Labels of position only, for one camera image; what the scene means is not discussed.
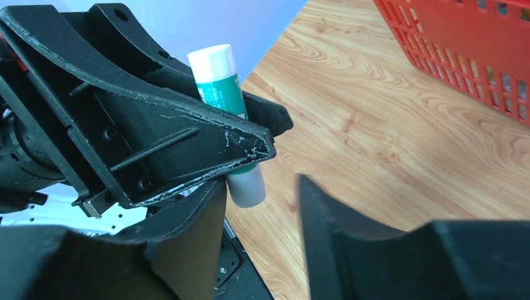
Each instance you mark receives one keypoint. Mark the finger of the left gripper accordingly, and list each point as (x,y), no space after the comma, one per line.
(113,30)
(70,115)

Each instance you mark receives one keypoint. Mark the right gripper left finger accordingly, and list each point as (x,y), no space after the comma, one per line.
(171,255)

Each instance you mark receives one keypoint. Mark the red plastic shopping basket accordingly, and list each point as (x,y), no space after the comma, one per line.
(480,48)

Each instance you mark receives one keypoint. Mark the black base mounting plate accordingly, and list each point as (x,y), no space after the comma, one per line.
(237,278)

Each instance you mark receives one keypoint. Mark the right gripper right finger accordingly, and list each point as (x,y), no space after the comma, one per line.
(351,256)

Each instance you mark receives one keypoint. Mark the green white glue stick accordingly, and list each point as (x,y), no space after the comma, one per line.
(216,77)

